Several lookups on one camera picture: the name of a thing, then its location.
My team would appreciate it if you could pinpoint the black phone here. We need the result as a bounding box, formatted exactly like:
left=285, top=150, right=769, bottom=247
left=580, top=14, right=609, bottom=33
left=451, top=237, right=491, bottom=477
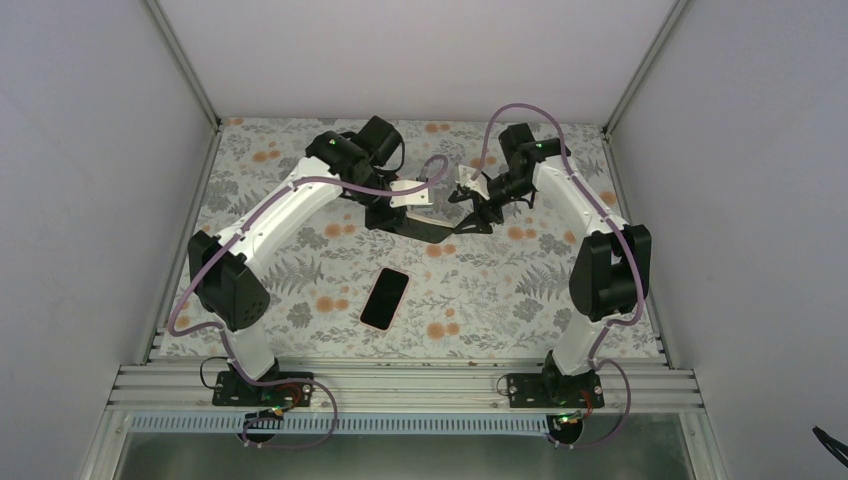
left=394, top=212, right=455, bottom=244

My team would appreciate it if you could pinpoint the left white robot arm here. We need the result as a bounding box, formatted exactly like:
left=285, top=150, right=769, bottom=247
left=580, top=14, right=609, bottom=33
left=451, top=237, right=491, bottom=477
left=188, top=116, right=405, bottom=405

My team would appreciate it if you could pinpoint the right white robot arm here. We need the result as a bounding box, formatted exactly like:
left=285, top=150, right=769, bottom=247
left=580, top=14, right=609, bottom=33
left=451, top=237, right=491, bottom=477
left=449, top=123, right=652, bottom=408

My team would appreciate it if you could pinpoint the floral table mat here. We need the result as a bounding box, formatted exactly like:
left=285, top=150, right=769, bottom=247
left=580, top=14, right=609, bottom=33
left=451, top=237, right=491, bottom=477
left=158, top=117, right=664, bottom=362

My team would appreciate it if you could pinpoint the black object at corner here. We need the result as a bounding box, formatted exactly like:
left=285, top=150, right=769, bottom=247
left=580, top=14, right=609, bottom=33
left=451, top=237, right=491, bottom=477
left=812, top=426, right=848, bottom=467

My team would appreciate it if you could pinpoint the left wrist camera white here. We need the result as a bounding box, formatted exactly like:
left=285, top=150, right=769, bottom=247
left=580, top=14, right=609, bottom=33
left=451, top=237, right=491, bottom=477
left=389, top=180, right=434, bottom=208

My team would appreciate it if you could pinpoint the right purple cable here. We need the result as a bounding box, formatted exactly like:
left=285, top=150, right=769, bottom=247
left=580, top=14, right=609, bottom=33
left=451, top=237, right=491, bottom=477
left=478, top=103, right=647, bottom=450

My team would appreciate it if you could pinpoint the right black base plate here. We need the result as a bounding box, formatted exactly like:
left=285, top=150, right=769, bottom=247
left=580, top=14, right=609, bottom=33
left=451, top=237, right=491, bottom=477
left=505, top=371, right=605, bottom=409

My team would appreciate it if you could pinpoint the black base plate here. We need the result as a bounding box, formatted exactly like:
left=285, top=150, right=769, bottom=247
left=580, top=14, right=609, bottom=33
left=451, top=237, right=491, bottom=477
left=211, top=371, right=314, bottom=409
left=505, top=371, right=605, bottom=409

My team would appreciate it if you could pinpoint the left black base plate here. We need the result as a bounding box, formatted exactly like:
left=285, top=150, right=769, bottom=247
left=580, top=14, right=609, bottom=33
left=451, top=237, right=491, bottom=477
left=211, top=371, right=314, bottom=409

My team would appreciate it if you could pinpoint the aluminium rail frame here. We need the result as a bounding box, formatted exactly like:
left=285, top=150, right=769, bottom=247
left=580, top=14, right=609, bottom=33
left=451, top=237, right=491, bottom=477
left=82, top=359, right=726, bottom=479

